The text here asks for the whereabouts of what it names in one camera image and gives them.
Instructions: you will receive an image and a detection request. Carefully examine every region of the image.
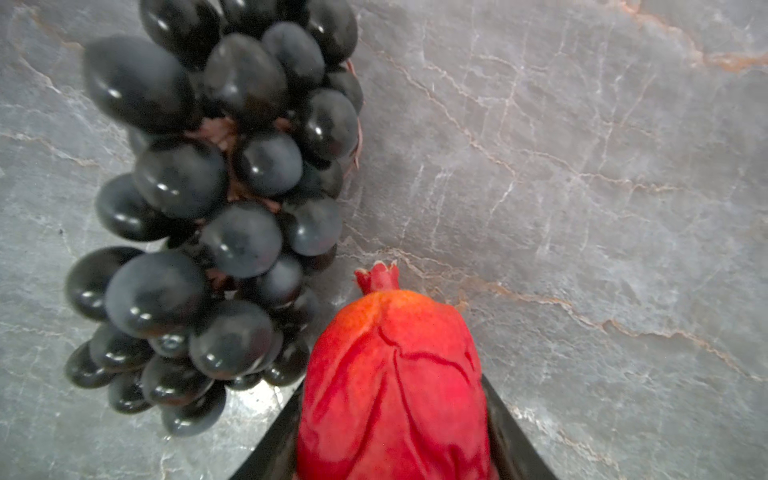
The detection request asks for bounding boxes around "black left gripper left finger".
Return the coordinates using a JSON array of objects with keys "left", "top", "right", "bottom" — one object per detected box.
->
[{"left": 230, "top": 383, "right": 304, "bottom": 480}]

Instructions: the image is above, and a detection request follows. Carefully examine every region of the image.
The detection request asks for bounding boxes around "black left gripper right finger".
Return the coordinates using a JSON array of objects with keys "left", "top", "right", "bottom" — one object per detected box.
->
[{"left": 482, "top": 376, "right": 558, "bottom": 480}]

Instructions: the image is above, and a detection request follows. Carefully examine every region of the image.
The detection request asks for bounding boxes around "dark red wrinkled fruit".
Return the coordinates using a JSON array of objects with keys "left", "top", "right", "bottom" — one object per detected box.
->
[{"left": 296, "top": 262, "right": 498, "bottom": 479}]

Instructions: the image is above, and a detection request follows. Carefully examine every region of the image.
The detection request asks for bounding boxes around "black grape bunch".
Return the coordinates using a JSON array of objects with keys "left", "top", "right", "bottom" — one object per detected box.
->
[{"left": 64, "top": 1, "right": 364, "bottom": 437}]

